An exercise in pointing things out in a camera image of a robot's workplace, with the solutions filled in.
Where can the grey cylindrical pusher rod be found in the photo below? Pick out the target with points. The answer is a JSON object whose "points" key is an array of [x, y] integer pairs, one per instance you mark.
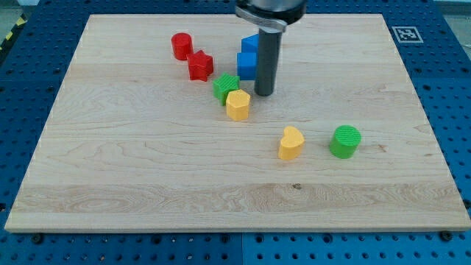
{"points": [[267, 61]]}

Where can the black screw front right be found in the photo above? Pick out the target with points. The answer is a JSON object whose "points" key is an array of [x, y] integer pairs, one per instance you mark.
{"points": [[446, 236]]}

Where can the green cylinder block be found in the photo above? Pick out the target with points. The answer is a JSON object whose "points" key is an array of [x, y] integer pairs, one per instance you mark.
{"points": [[345, 141]]}

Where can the black screw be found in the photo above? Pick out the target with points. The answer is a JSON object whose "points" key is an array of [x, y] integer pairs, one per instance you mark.
{"points": [[446, 236], [37, 238]]}

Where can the blue cube block front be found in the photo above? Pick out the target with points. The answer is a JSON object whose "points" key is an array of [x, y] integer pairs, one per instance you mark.
{"points": [[246, 65]]}

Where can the yellow hexagon block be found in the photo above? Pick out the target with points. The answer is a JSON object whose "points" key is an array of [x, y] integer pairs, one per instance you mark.
{"points": [[237, 105]]}

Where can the black screw front left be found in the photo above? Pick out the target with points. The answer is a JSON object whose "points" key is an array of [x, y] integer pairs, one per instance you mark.
{"points": [[37, 238]]}

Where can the blue block rear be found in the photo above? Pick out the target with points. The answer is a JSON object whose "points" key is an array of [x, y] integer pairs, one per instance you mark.
{"points": [[250, 44]]}

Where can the green star block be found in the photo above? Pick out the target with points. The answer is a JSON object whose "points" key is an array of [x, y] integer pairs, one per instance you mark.
{"points": [[223, 85]]}

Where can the yellow heart block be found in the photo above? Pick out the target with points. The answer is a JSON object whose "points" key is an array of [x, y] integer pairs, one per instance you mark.
{"points": [[291, 144]]}

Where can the white fiducial marker tag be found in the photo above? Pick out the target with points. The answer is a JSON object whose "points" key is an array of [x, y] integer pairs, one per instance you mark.
{"points": [[407, 34]]}

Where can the wooden board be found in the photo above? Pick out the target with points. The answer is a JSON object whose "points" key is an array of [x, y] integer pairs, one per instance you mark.
{"points": [[132, 145]]}

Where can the red cylinder block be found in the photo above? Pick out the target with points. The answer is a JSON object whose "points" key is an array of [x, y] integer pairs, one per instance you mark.
{"points": [[182, 45]]}

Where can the red star block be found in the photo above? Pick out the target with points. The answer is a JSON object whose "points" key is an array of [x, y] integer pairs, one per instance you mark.
{"points": [[200, 66]]}

